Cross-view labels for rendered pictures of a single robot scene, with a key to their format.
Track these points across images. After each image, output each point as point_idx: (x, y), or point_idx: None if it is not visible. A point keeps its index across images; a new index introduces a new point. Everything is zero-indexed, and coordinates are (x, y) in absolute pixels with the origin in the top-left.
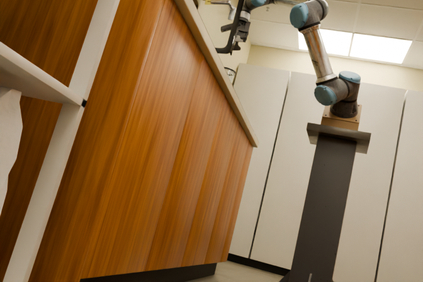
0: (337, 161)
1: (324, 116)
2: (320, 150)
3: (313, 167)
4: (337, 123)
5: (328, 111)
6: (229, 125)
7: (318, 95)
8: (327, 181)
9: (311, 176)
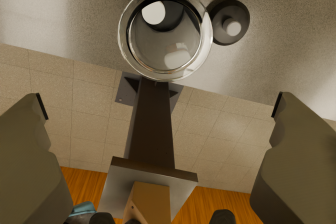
0: None
1: (130, 202)
2: (127, 156)
3: (131, 137)
4: (127, 208)
5: (140, 220)
6: None
7: (73, 207)
8: (128, 141)
9: (132, 130)
